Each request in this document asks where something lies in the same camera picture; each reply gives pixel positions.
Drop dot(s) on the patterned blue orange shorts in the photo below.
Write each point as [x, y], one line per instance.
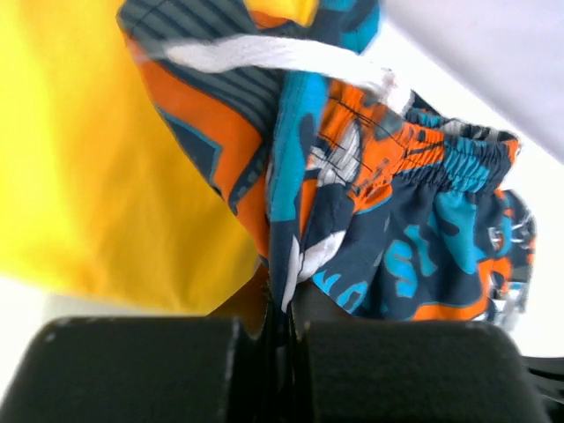
[343, 176]

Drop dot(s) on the yellow shorts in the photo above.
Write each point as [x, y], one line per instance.
[97, 197]

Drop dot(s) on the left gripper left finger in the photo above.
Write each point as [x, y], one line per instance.
[91, 361]

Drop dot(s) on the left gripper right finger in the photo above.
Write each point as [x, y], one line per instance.
[349, 369]

